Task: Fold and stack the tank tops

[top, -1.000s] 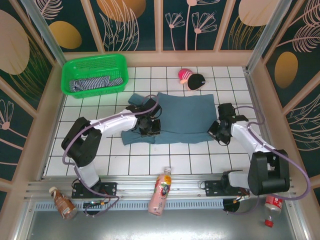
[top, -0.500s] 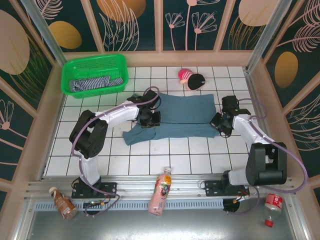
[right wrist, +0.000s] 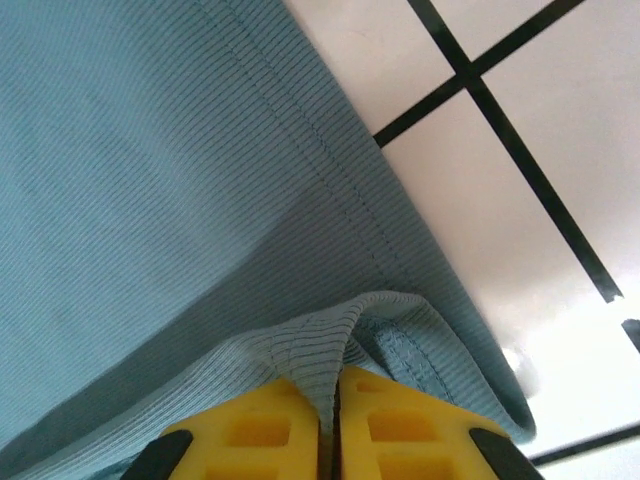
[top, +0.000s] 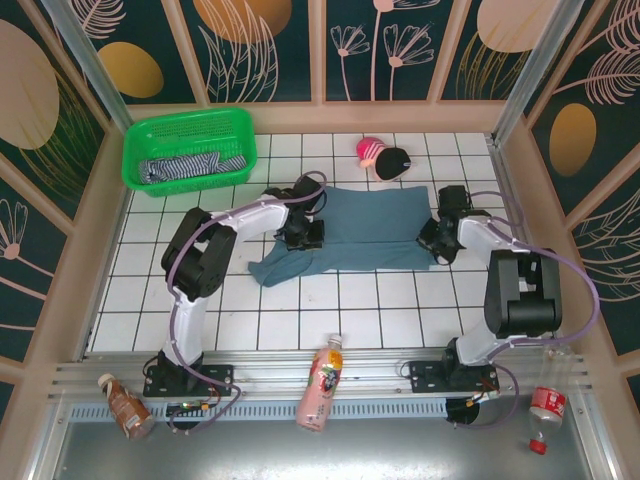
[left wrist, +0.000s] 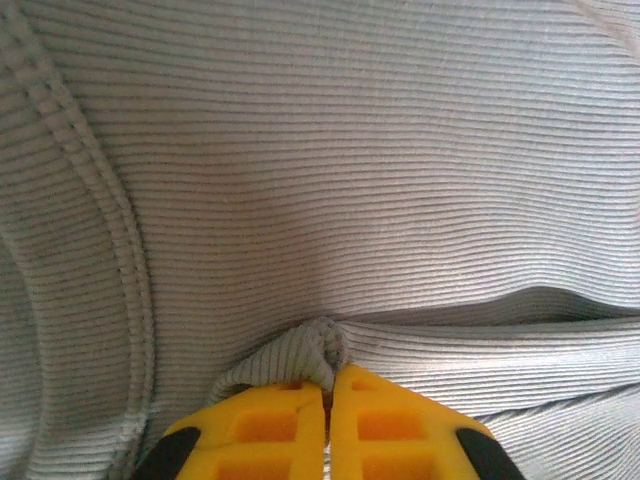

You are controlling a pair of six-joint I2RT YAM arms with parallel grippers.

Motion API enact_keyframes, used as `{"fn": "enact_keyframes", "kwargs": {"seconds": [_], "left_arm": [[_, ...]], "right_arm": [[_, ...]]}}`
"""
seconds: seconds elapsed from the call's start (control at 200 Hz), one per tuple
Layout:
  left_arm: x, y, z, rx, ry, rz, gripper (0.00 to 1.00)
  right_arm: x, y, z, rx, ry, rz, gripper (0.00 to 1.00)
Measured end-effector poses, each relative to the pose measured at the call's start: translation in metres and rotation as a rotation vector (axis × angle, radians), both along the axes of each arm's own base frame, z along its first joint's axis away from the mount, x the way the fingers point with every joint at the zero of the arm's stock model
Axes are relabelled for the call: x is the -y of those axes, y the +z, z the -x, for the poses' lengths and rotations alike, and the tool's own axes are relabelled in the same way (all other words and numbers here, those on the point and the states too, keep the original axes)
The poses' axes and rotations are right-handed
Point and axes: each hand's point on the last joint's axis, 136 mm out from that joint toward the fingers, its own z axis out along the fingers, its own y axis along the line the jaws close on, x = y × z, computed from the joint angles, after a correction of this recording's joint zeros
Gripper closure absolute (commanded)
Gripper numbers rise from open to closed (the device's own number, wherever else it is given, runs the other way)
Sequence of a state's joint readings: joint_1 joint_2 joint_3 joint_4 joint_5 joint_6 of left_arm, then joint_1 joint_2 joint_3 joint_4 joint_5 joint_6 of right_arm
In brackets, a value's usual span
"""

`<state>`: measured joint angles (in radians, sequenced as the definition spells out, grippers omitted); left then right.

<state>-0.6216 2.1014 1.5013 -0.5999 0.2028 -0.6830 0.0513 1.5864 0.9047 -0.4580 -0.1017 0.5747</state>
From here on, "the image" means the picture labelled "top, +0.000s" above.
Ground blue white striped tank top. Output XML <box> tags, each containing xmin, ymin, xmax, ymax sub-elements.
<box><xmin>137</xmin><ymin>152</ymin><xmax>247</xmax><ymax>185</ymax></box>

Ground green plastic basket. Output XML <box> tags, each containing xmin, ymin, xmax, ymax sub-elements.
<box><xmin>123</xmin><ymin>108</ymin><xmax>259</xmax><ymax>200</ymax></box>

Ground pink and black doll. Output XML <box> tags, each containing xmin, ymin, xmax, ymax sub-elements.
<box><xmin>356</xmin><ymin>138</ymin><xmax>415</xmax><ymax>182</ymax></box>

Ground pink drink bottle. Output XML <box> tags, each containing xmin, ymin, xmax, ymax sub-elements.
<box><xmin>297</xmin><ymin>333</ymin><xmax>345</xmax><ymax>434</ymax></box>

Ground clear bottle with red label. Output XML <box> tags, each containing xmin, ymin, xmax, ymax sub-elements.
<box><xmin>528</xmin><ymin>339</ymin><xmax>576</xmax><ymax>455</ymax></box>

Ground grey metal tray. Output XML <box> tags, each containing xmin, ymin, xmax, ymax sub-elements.
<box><xmin>27</xmin><ymin>417</ymin><xmax>619</xmax><ymax>480</ymax></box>

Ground brown drink bottle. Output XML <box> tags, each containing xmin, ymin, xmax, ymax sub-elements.
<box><xmin>97</xmin><ymin>372</ymin><xmax>156</xmax><ymax>441</ymax></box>

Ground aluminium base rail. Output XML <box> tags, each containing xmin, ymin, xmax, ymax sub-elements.
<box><xmin>49</xmin><ymin>349</ymin><xmax>594</xmax><ymax>401</ymax></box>

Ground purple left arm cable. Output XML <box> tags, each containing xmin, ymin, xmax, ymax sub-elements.
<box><xmin>164</xmin><ymin>170</ymin><xmax>329</xmax><ymax>434</ymax></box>

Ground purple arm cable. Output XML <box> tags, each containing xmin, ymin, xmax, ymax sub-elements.
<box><xmin>164</xmin><ymin>170</ymin><xmax>329</xmax><ymax>434</ymax></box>
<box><xmin>452</xmin><ymin>189</ymin><xmax>600</xmax><ymax>432</ymax></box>

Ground red black power wires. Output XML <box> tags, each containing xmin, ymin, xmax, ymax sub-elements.
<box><xmin>464</xmin><ymin>387</ymin><xmax>501</xmax><ymax>409</ymax></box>
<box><xmin>167</xmin><ymin>387</ymin><xmax>224</xmax><ymax>416</ymax></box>

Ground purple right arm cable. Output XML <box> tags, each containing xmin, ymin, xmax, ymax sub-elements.
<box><xmin>452</xmin><ymin>189</ymin><xmax>600</xmax><ymax>432</ymax></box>

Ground aluminium frame post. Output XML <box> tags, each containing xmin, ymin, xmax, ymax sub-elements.
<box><xmin>489</xmin><ymin>0</ymin><xmax>576</xmax><ymax>149</ymax></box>
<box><xmin>41</xmin><ymin>0</ymin><xmax>146</xmax><ymax>154</ymax></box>

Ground grey slotted cable duct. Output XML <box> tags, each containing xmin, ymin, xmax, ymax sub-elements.
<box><xmin>67</xmin><ymin>399</ymin><xmax>451</xmax><ymax>422</ymax></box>

